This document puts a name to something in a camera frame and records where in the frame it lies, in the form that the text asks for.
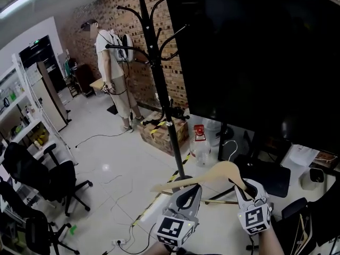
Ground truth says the dark wooden cabinet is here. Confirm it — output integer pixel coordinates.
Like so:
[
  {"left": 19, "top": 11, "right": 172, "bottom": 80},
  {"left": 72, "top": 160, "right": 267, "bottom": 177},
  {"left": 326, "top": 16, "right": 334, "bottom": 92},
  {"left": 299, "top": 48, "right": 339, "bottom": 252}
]
[{"left": 73, "top": 63, "right": 97, "bottom": 98}]

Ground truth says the ceiling light strip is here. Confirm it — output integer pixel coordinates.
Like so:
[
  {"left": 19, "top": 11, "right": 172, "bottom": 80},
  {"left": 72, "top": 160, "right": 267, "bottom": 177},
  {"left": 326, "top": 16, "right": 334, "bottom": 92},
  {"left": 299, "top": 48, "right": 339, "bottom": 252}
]
[{"left": 0, "top": 0, "right": 70, "bottom": 20}]

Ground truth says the cardboard box with striped tape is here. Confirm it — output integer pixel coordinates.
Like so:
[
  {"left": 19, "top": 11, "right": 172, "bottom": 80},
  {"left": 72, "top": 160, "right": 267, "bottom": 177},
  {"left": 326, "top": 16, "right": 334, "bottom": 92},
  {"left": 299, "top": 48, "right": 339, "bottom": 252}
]
[{"left": 137, "top": 110, "right": 190, "bottom": 157}]

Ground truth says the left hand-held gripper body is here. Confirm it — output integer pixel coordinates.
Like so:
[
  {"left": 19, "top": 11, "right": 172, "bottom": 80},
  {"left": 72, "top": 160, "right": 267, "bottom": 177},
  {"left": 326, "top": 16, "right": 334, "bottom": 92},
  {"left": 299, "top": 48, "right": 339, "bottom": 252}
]
[{"left": 156, "top": 206, "right": 200, "bottom": 249}]

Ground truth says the person's left forearm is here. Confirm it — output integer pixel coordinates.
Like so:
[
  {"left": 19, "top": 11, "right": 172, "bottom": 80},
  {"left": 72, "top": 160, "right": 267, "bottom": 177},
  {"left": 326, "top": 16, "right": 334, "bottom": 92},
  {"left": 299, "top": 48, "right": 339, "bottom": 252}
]
[{"left": 142, "top": 241, "right": 186, "bottom": 255}]

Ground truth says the clear water bottle red cap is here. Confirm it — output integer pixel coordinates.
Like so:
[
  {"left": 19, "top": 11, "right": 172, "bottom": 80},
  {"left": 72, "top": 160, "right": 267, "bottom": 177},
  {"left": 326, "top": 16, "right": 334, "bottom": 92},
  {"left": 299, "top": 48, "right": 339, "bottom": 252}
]
[{"left": 189, "top": 124, "right": 213, "bottom": 168}]

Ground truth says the wooden bench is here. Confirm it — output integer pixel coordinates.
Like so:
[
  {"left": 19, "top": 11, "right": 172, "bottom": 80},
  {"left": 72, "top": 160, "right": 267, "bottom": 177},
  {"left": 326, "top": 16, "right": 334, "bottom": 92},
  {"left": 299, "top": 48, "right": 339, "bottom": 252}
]
[{"left": 89, "top": 77, "right": 107, "bottom": 97}]

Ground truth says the white storage shelf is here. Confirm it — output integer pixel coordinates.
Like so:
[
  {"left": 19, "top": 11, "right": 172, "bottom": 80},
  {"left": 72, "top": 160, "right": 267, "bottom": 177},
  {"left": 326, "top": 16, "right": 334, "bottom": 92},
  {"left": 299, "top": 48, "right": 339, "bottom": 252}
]
[{"left": 0, "top": 53, "right": 78, "bottom": 169}]

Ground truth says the flat black case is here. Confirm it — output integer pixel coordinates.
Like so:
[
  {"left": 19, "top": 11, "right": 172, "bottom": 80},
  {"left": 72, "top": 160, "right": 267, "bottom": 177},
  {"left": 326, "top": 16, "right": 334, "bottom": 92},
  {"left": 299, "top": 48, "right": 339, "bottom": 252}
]
[{"left": 233, "top": 154, "right": 292, "bottom": 198}]

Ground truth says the person's right forearm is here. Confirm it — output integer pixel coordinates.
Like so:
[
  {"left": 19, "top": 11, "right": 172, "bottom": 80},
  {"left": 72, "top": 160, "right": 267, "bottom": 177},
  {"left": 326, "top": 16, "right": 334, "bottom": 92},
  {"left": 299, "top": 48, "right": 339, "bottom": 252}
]
[{"left": 255, "top": 226, "right": 285, "bottom": 255}]

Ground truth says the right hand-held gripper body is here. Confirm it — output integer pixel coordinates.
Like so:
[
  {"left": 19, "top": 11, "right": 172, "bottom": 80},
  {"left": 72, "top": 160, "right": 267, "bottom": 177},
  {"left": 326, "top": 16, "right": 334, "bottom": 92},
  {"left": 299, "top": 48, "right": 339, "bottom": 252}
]
[{"left": 237, "top": 196, "right": 274, "bottom": 236}]

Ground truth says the black screen stand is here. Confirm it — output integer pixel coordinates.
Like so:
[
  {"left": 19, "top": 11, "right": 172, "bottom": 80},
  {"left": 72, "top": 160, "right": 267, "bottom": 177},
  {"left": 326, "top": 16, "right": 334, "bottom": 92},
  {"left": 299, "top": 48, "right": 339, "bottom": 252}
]
[{"left": 217, "top": 120, "right": 234, "bottom": 162}]

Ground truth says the black chair with hangers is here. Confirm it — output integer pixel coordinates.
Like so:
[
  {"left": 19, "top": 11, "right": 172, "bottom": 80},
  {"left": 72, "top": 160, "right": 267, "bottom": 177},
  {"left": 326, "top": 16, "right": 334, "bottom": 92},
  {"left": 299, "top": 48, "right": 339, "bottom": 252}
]
[{"left": 280, "top": 186, "right": 340, "bottom": 252}]

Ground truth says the black floor cable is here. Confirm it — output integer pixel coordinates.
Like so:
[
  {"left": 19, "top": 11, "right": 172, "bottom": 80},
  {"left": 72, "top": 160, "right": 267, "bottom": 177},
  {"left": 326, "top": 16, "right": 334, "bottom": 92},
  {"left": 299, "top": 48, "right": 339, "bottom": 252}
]
[{"left": 75, "top": 110, "right": 135, "bottom": 149}]

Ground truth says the wooden clothes hanger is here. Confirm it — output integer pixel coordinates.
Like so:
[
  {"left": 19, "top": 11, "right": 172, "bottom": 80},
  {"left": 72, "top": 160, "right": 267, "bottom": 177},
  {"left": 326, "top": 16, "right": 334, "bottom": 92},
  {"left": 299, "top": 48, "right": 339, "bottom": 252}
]
[{"left": 150, "top": 139, "right": 257, "bottom": 206}]

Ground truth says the black office chair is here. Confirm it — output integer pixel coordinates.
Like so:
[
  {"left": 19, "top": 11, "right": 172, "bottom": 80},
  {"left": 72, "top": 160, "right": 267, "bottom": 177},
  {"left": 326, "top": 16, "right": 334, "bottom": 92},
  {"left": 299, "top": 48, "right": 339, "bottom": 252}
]
[
  {"left": 0, "top": 180, "right": 81, "bottom": 255},
  {"left": 3, "top": 141, "right": 94, "bottom": 218}
]

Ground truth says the beige tall cabinet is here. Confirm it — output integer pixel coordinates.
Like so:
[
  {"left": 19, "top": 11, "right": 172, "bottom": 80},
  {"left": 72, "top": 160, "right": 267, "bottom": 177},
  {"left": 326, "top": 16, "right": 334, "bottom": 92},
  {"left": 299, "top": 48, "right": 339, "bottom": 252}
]
[{"left": 25, "top": 61, "right": 69, "bottom": 133}]

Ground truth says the black metal coat rack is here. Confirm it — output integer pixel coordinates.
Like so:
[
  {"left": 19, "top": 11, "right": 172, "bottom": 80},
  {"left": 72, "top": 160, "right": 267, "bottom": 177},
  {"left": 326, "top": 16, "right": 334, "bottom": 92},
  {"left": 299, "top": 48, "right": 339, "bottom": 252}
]
[{"left": 105, "top": 0, "right": 200, "bottom": 182}]

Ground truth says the white waste bin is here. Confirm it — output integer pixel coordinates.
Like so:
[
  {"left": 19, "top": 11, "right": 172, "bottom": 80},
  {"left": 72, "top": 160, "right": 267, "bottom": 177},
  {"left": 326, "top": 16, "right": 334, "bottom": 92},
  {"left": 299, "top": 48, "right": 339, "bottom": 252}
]
[{"left": 299, "top": 167, "right": 326, "bottom": 191}]

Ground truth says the large black screen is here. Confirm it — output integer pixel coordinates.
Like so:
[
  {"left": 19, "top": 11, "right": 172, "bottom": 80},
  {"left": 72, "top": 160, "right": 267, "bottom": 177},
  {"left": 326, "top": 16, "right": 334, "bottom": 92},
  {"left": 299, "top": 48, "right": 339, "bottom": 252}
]
[{"left": 164, "top": 0, "right": 340, "bottom": 157}]

